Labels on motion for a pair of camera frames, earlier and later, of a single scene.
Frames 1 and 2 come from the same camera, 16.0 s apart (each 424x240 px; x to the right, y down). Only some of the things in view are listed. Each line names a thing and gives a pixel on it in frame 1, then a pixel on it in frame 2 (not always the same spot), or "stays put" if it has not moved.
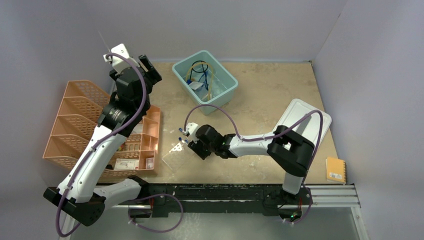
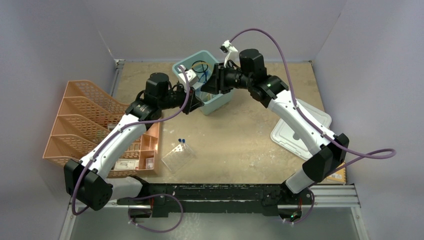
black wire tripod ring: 199,72 stays put
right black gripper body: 203,150 → 228,79
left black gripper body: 151,76 → 187,108
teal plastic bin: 207,81 stays put
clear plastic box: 178,155 stays put
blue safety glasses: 205,81 stays put
